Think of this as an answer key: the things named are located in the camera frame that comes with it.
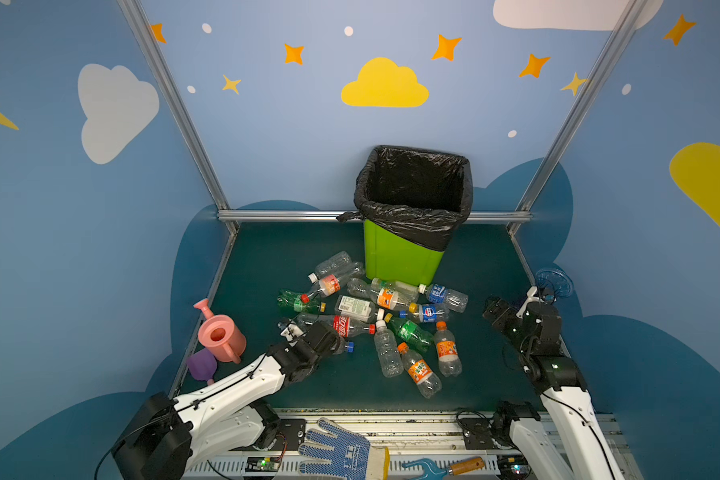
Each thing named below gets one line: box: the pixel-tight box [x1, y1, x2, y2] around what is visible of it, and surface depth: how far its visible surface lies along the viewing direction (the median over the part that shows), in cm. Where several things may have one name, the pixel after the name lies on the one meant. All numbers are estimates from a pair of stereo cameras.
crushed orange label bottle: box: [347, 278, 399, 310], surface depth 98 cm
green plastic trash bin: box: [363, 219, 445, 286], surface depth 95 cm
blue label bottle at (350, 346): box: [332, 337, 355, 356], surface depth 88 cm
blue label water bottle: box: [418, 283, 469, 313], surface depth 98 cm
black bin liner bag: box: [336, 145, 473, 251], surface depth 83 cm
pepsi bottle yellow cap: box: [408, 302, 450, 323], surface depth 95 cm
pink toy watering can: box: [193, 298, 247, 365], surface depth 82 cm
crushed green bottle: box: [277, 290, 321, 312], surface depth 97 cm
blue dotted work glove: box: [298, 417, 391, 480], surface depth 72 cm
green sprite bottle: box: [384, 313, 436, 355], surface depth 90 cm
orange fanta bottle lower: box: [398, 342, 442, 399], surface depth 83 cm
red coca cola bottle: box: [320, 315, 377, 339], surface depth 90 cm
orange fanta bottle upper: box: [434, 321, 462, 377], surface depth 86 cm
